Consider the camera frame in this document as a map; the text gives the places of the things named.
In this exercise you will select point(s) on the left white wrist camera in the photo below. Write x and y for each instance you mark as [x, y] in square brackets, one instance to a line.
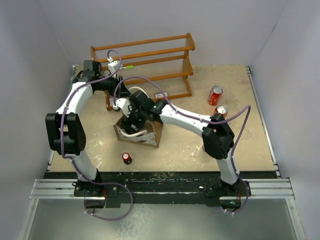
[113, 65]

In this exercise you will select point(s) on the red cola can back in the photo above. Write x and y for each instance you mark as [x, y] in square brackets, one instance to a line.
[214, 96]

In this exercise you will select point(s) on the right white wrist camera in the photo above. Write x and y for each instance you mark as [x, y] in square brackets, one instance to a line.
[122, 104]

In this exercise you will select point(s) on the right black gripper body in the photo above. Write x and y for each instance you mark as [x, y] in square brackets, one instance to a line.
[136, 118]

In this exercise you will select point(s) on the green-capped marker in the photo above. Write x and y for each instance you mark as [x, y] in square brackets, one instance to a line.
[126, 67]

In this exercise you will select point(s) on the small red-capped dark bottle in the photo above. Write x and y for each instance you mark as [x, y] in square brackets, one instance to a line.
[126, 158]

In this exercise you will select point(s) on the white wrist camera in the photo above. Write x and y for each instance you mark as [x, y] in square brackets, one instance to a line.
[113, 65]
[122, 104]

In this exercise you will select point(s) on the canvas tote bag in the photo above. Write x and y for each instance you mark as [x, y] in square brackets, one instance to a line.
[149, 136]

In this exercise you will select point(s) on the red cola can front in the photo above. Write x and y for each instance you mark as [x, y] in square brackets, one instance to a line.
[222, 110]

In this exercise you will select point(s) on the white box under rack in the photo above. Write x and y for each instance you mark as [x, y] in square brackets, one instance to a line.
[111, 102]

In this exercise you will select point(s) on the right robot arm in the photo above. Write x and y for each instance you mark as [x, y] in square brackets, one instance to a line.
[218, 139]

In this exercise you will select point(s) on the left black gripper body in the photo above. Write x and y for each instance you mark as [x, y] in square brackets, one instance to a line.
[109, 85]

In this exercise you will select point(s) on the orange wooden rack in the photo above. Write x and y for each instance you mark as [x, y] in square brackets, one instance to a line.
[158, 59]

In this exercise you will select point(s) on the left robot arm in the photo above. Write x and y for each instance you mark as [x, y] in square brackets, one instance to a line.
[66, 135]

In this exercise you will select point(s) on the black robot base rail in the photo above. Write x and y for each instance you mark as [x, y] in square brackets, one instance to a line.
[182, 187]

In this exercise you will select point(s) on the red cola can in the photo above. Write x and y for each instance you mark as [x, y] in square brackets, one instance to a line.
[222, 110]
[214, 96]

